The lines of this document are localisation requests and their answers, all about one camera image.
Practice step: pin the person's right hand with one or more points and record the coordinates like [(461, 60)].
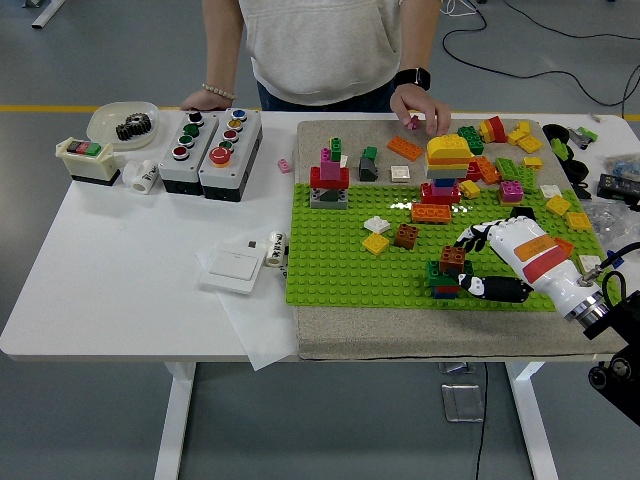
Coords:
[(202, 101)]

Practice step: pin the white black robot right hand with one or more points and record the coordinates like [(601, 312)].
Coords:
[(540, 260)]

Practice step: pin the person's left hand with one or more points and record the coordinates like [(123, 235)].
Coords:
[(422, 102)]

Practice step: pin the small pink brick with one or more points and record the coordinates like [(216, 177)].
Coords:
[(284, 166), (414, 123)]

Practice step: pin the orange long brick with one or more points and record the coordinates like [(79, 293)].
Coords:
[(431, 214), (405, 148), (565, 245), (489, 170)]

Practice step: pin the pink square brick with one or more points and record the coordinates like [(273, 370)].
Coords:
[(511, 191)]

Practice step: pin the brown square brick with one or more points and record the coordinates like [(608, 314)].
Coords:
[(452, 257), (407, 236)]

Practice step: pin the small yellow brick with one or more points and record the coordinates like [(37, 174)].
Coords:
[(469, 189), (533, 163)]

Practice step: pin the dark green long brick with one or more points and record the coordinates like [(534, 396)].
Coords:
[(432, 272)]

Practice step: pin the person's left forearm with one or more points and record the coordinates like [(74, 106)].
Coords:
[(420, 40)]

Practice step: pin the person's right forearm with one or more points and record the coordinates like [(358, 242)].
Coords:
[(222, 50)]

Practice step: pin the black square brick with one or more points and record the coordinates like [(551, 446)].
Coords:
[(522, 213)]

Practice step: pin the white flat square brick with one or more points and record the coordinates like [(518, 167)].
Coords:
[(551, 190), (400, 173), (590, 264), (376, 224)]

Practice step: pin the yellow flat square brick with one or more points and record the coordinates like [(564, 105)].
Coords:
[(511, 204), (580, 221), (558, 205), (375, 243), (530, 144)]

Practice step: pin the burger-shaped multicolour brick tower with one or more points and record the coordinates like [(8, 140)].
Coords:
[(447, 152)]

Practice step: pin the dark green chunky brick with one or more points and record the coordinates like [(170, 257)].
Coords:
[(471, 139)]

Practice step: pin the red yellow orange curved bricks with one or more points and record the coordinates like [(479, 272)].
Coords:
[(494, 129)]

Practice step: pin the small blue brick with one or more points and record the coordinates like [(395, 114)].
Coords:
[(619, 260)]

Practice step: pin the red chunky brick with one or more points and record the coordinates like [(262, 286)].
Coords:
[(472, 171)]

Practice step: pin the grey slope brick green top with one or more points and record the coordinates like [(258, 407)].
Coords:
[(368, 170)]

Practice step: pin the red and blue brick stack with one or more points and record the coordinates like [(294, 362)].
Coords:
[(445, 292)]

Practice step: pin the yellow brick pair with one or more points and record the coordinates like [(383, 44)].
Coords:
[(520, 130)]

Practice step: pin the red pink grey brick tower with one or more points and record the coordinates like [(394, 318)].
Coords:
[(329, 176)]

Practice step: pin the green studded baseplate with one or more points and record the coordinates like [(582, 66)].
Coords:
[(340, 270)]

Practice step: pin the black wrist watch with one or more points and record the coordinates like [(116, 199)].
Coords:
[(412, 78)]

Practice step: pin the black metal gear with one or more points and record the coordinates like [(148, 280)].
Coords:
[(134, 127)]

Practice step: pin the grey emergency-stop control box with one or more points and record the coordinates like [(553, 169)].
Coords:
[(235, 170)]

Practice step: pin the grey four-button control box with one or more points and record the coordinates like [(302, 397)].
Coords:
[(172, 172)]

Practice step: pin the clear plastic bag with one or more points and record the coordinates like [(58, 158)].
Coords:
[(607, 215)]

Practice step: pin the small black clip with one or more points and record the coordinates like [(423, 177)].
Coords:
[(581, 190)]

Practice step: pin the lime green flat plate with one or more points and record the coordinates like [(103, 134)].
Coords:
[(527, 177), (506, 167)]

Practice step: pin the white pipe tee fitting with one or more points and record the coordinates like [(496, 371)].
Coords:
[(135, 175)]

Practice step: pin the white plastic bowl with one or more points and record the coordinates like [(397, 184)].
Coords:
[(105, 125)]

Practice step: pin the black device box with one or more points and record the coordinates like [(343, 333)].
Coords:
[(617, 186)]

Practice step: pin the lime green plastic piece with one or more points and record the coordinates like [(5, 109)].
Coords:
[(559, 147)]

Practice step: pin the person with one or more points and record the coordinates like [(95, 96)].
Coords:
[(320, 45)]

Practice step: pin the bag of blue parts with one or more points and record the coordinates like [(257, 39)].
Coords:
[(625, 167)]

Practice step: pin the black tape roll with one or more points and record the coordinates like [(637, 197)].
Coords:
[(547, 132)]

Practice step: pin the green and grey clip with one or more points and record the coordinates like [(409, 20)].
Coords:
[(585, 134)]

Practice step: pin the silver floor socket lid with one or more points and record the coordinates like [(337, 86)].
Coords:
[(462, 402), (457, 367)]

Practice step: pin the grey-brown mat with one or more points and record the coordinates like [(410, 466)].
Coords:
[(400, 330)]

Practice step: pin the white table leg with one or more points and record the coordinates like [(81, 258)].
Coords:
[(530, 425), (172, 425)]

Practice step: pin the white labelled tube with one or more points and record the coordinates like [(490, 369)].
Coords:
[(275, 250)]

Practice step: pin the white distant table foot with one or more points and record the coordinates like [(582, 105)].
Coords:
[(47, 10)]

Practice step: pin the white paper sheet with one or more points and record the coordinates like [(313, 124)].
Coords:
[(260, 330)]

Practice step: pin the cream red-green switch box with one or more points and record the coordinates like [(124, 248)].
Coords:
[(90, 167)]

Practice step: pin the white wall switch plate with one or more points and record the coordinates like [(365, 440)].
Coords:
[(232, 272)]

